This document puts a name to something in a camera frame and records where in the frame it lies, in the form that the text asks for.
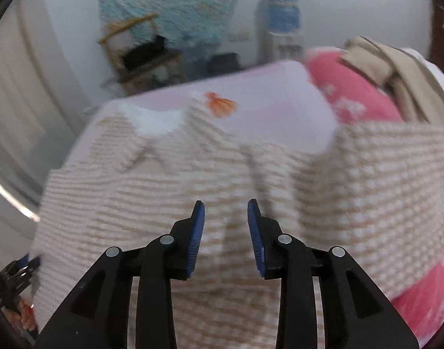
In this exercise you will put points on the wall socket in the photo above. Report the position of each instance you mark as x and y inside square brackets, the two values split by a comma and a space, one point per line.
[239, 36]

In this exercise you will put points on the wooden chair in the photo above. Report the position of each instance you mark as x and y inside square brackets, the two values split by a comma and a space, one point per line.
[160, 69]

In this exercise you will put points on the beige white checked sweater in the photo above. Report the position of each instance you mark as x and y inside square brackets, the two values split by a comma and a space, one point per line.
[134, 196]

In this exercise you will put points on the pink floral blanket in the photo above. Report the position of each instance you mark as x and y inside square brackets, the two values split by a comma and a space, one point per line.
[342, 80]

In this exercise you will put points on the beige clothes pile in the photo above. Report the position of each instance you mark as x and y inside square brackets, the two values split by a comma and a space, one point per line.
[407, 76]

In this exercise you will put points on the teal floral hanging cloth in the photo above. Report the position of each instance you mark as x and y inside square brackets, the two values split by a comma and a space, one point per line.
[171, 0]

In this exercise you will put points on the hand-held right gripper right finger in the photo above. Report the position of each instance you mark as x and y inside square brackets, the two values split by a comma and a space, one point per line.
[255, 232]

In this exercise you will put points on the black object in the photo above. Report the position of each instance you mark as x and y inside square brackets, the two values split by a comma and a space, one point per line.
[223, 64]

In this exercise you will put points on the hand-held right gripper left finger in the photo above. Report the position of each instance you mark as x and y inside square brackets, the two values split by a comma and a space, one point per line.
[196, 232]

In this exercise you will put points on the white curtain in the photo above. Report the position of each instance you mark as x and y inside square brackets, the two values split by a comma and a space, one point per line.
[25, 98]

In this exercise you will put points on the black bag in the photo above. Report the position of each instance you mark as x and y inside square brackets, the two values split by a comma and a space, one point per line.
[145, 52]

